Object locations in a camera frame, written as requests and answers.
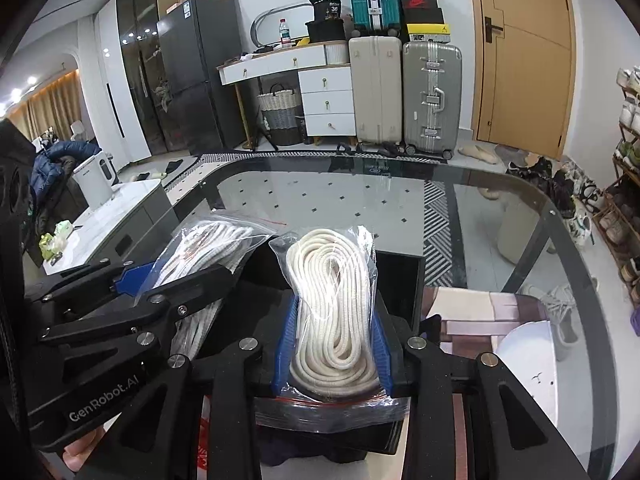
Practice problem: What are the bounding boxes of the black bag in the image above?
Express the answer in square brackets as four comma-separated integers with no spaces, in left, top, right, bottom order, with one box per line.
[306,0,348,43]

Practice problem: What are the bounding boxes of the heap of mixed shoes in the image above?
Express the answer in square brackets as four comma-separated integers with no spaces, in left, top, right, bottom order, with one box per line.
[505,152,608,246]

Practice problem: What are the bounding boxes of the grey curved tube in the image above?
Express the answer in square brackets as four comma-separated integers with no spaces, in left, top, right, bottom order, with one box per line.
[250,4,316,48]

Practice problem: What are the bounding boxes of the blue down jacket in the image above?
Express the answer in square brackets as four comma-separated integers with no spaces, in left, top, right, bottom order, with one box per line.
[31,140,103,221]

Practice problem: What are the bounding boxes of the woven laundry basket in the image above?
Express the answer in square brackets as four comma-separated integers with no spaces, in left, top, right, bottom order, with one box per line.
[257,82,306,146]

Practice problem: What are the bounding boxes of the white desk with drawers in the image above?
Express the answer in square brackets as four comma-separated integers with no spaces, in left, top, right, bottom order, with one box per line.
[216,40,358,151]

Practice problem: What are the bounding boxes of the rows of mixed shoes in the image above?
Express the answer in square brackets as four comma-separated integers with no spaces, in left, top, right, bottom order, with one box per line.
[605,66,640,281]

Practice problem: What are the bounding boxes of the white bandage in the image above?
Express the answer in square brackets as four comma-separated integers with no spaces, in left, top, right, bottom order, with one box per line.
[268,225,411,433]

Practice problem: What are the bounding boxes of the beige suitcase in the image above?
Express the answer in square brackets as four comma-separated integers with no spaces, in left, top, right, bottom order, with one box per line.
[348,35,405,148]

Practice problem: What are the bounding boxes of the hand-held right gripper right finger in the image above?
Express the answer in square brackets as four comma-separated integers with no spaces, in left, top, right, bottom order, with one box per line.
[367,305,593,480]

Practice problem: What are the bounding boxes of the beige curtain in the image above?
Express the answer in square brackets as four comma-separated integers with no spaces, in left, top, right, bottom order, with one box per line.
[10,72,83,141]

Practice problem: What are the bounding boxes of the silver suitcase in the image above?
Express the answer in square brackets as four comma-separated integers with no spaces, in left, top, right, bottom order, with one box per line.
[402,40,463,157]

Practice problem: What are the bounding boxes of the plain black shoebox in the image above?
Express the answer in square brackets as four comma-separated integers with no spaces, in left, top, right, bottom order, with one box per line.
[401,7,445,25]

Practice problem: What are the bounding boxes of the dark grey refrigerator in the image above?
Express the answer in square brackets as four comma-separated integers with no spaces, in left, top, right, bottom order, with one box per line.
[156,0,246,156]

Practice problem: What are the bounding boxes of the white ribbed bin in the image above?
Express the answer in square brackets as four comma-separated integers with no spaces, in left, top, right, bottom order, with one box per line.
[324,41,351,66]

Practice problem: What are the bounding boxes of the dark glass cabinet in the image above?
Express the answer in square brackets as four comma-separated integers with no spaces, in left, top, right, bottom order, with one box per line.
[115,0,173,157]

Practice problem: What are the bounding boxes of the pale green packet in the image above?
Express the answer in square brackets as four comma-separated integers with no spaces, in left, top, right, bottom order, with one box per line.
[39,220,76,263]

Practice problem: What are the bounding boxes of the beige slipper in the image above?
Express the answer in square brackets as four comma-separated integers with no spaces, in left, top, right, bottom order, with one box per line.
[459,144,501,165]

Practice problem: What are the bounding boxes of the white small appliance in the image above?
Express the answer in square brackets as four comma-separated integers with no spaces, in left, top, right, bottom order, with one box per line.
[72,152,121,208]

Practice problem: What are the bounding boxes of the white sneaker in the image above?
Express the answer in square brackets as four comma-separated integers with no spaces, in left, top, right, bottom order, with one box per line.
[520,282,581,361]

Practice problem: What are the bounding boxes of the yellow black shoebox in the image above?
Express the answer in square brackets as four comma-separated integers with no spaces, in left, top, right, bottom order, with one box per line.
[406,23,451,43]

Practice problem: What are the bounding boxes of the bagged white rope coil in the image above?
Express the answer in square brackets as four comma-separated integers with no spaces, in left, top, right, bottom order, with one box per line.
[137,212,278,361]

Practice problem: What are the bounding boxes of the grey cabinet white top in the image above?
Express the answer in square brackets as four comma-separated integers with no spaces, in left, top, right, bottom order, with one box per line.
[42,180,181,281]

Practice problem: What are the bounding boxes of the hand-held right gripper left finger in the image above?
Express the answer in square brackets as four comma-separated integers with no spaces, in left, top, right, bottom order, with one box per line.
[75,292,302,480]

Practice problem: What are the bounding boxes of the person's left hand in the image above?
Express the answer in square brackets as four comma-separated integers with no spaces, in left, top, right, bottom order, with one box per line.
[62,422,108,473]

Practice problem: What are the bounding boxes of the red white plastic packet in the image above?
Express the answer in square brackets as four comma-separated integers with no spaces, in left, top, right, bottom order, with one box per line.
[197,395,213,471]

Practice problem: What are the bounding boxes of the white round stool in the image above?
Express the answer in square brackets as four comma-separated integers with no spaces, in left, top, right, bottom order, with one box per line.
[492,320,560,426]

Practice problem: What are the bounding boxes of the black cardboard box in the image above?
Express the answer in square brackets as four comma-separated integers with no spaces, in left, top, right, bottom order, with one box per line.
[192,245,427,456]

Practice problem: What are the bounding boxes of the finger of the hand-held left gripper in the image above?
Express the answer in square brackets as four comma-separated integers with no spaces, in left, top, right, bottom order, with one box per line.
[40,265,236,387]
[22,259,168,321]

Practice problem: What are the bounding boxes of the wooden shoe rack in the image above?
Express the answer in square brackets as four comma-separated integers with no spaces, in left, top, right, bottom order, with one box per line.
[602,67,640,286]

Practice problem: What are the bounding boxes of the wooden door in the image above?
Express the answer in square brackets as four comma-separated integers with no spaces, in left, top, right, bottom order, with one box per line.
[472,0,573,146]

